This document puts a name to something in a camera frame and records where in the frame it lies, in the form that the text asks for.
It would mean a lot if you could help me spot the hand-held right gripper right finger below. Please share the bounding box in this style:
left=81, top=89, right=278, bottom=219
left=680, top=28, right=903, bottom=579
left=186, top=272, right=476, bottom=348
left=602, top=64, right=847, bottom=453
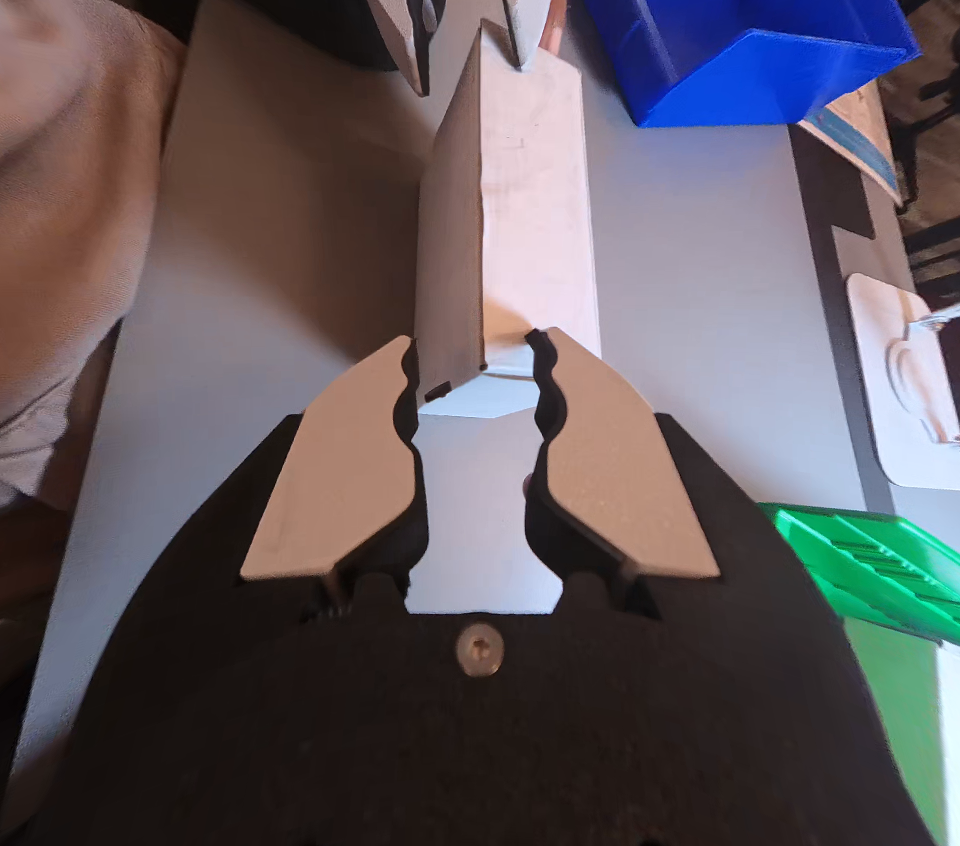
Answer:
left=523, top=327, right=723, bottom=581

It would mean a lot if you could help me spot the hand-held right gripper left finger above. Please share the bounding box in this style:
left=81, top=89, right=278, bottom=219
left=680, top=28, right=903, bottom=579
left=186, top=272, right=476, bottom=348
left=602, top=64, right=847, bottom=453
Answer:
left=240, top=334, right=430, bottom=581

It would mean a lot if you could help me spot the green plastic bin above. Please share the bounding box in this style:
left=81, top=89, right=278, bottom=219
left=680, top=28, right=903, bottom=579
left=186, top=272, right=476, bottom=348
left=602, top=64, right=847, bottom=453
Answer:
left=757, top=501, right=960, bottom=846

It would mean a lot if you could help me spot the white cardboard box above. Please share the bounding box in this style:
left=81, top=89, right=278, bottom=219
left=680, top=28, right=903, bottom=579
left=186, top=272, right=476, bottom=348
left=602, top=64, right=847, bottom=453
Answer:
left=414, top=19, right=603, bottom=421

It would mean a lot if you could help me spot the white moulded tray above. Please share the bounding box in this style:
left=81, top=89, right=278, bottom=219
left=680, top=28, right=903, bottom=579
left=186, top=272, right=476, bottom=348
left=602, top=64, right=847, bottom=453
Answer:
left=846, top=272, right=960, bottom=491

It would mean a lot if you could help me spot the cardboard sheet with blue edge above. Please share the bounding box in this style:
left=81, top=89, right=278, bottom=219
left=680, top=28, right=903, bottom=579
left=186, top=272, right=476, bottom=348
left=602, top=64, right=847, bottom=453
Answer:
left=797, top=79, right=906, bottom=210

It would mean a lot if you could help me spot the person's beige clothing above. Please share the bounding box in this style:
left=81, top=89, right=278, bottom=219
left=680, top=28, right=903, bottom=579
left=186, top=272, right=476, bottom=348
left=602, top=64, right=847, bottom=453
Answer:
left=0, top=0, right=189, bottom=510

